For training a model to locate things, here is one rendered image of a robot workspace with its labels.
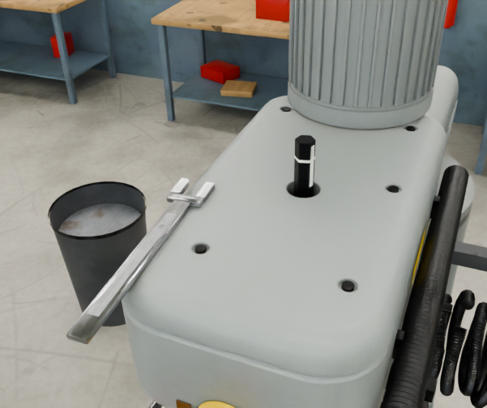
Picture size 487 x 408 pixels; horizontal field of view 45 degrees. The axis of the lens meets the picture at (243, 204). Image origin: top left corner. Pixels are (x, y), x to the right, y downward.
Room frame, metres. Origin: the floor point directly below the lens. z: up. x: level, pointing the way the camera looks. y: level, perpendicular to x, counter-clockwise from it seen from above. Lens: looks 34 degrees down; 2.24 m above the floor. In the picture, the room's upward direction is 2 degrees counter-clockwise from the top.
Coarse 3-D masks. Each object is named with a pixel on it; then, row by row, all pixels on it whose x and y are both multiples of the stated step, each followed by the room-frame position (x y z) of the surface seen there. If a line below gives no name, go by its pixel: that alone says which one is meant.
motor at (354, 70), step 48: (336, 0) 0.69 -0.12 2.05; (384, 0) 0.68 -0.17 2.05; (432, 0) 0.69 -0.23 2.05; (336, 48) 0.69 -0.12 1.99; (384, 48) 0.68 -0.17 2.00; (432, 48) 0.70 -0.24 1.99; (288, 96) 0.76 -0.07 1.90; (336, 96) 0.69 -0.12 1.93; (384, 96) 0.67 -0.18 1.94; (432, 96) 0.73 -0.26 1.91
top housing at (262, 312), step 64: (256, 128) 0.69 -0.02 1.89; (320, 128) 0.68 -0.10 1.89; (192, 192) 0.54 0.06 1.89; (256, 192) 0.54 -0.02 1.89; (320, 192) 0.53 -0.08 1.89; (384, 192) 0.53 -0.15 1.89; (192, 256) 0.43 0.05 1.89; (256, 256) 0.43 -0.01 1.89; (320, 256) 0.42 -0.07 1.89; (384, 256) 0.42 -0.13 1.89; (128, 320) 0.39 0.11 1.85; (192, 320) 0.36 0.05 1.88; (256, 320) 0.35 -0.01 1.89; (320, 320) 0.34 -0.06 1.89; (384, 320) 0.35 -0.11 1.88; (192, 384) 0.35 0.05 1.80; (256, 384) 0.33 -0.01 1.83; (320, 384) 0.31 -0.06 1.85; (384, 384) 0.36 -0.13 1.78
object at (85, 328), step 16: (176, 192) 0.53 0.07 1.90; (208, 192) 0.53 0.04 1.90; (176, 208) 0.50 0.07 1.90; (160, 224) 0.47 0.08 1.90; (176, 224) 0.48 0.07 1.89; (144, 240) 0.45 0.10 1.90; (160, 240) 0.45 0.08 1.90; (144, 256) 0.42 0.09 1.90; (128, 272) 0.40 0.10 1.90; (112, 288) 0.38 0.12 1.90; (128, 288) 0.38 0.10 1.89; (96, 304) 0.36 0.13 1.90; (112, 304) 0.36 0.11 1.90; (80, 320) 0.34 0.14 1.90; (96, 320) 0.34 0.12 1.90; (80, 336) 0.33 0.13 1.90
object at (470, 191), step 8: (448, 160) 1.14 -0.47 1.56; (440, 176) 1.07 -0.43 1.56; (440, 184) 1.05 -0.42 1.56; (472, 184) 1.04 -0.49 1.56; (472, 192) 1.01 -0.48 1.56; (464, 200) 0.98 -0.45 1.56; (472, 200) 0.99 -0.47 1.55; (464, 208) 0.95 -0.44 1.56; (464, 216) 0.95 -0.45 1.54; (464, 224) 0.96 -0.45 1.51; (464, 232) 0.98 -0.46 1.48; (456, 240) 0.94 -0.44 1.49; (448, 280) 0.90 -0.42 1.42; (448, 288) 0.89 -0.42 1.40
